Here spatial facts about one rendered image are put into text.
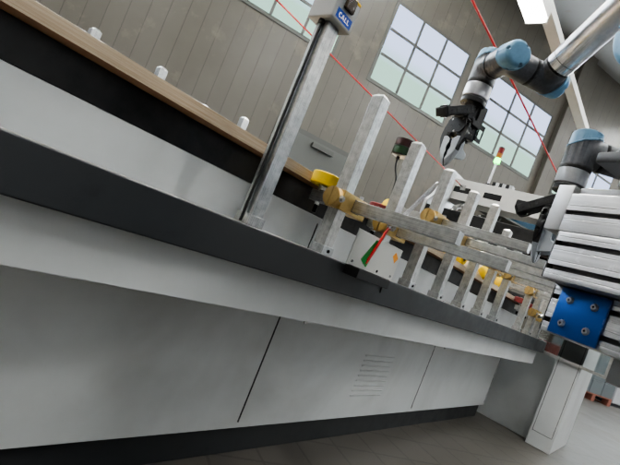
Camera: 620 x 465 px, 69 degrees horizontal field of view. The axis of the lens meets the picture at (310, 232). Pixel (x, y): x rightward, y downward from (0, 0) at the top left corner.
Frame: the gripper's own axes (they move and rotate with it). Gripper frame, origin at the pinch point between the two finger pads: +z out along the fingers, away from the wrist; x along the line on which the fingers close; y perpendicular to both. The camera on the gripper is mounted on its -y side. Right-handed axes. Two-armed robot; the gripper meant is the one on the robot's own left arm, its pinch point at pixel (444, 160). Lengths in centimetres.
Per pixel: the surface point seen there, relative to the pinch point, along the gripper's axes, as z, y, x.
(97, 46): 20, -90, -7
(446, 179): -0.4, 17.0, 13.8
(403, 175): 8.1, -6.7, 6.1
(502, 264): 23.5, 8.2, -24.6
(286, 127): 17, -54, -12
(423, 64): -287, 318, 458
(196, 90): -90, 31, 491
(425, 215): 13.6, 14.3, 13.5
